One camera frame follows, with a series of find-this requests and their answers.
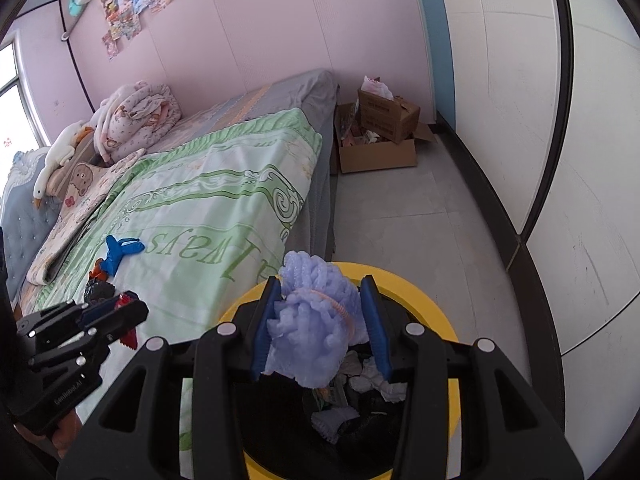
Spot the white tissue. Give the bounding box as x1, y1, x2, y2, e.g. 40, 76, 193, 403
348, 358, 408, 403

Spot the rolled pink floral comforter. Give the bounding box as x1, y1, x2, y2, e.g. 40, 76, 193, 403
88, 81, 181, 165

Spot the green patterned bed quilt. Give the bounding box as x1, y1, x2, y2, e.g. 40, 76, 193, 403
19, 107, 324, 480

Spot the folded bear print blanket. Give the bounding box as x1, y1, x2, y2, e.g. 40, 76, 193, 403
26, 148, 146, 286

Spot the window with metal frame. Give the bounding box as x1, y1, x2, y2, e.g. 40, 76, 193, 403
0, 39, 49, 185

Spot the blue tufted headboard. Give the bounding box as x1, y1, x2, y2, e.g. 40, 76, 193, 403
1, 148, 61, 304

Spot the purple fluffy sponge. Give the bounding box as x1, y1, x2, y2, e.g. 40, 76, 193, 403
264, 252, 369, 389

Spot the brown cardboard box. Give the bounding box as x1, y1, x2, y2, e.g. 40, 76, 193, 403
358, 76, 421, 144

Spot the blue rubber glove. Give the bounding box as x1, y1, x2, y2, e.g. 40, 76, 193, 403
99, 235, 145, 278

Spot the striped pillow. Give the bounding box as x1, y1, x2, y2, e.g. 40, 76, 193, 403
46, 136, 101, 200

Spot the white goose plush toy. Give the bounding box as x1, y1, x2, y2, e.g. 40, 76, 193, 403
32, 122, 94, 209

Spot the orange trash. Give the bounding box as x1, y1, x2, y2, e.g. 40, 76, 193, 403
89, 258, 110, 282

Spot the open flat cardboard box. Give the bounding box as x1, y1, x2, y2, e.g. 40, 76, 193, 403
334, 103, 437, 174

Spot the person's left hand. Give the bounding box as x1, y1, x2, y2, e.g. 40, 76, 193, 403
14, 410, 82, 460

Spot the yellow rimmed black trash bin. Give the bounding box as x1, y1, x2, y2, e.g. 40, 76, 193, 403
217, 261, 462, 480

